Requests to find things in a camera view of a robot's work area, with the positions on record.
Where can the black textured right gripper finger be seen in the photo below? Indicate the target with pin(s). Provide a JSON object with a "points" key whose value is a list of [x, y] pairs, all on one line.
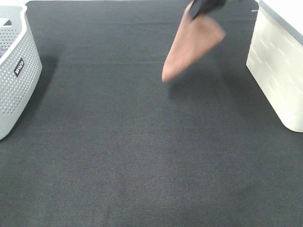
{"points": [[201, 7]]}

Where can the brown towel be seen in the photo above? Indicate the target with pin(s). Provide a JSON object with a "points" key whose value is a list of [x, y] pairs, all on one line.
{"points": [[194, 38]]}

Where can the white slotted storage bin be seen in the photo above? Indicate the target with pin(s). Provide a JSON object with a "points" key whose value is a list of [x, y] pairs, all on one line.
{"points": [[275, 58]]}

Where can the black table mat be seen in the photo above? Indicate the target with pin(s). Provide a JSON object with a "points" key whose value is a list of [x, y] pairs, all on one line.
{"points": [[104, 143]]}

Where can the grey perforated laundry basket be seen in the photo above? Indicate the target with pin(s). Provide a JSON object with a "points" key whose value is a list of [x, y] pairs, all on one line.
{"points": [[20, 66]]}

